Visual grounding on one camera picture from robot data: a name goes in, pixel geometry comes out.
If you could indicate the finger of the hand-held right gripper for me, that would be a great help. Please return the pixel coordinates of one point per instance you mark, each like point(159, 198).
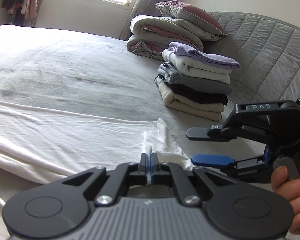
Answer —
point(210, 160)
point(200, 133)

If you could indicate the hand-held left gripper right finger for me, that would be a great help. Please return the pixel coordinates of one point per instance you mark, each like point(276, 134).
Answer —
point(154, 166)

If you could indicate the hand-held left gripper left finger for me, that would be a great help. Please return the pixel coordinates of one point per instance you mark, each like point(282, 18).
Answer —
point(145, 166)

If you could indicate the white pants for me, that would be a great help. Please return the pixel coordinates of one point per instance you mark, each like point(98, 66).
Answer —
point(65, 142)

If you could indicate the folded beige garment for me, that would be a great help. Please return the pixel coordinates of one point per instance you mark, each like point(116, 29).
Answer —
point(190, 107)

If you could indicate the folded black garment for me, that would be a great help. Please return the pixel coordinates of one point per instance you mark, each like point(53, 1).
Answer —
point(197, 96)

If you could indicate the folded grey sweater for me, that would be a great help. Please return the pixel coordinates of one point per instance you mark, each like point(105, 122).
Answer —
point(202, 86)

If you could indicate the folded white garment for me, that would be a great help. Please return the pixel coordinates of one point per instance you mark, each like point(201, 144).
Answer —
point(190, 67)

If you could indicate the grey quilted headboard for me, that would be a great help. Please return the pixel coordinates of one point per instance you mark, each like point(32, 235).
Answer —
point(265, 55)

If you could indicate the grey pink folded quilt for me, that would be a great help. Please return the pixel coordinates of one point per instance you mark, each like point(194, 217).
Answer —
point(150, 30)

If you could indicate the maroon grey pillow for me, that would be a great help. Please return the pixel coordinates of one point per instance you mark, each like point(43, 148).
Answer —
point(190, 12)

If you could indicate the pink hanging garment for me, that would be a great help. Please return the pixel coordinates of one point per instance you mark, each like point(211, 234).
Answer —
point(30, 8)

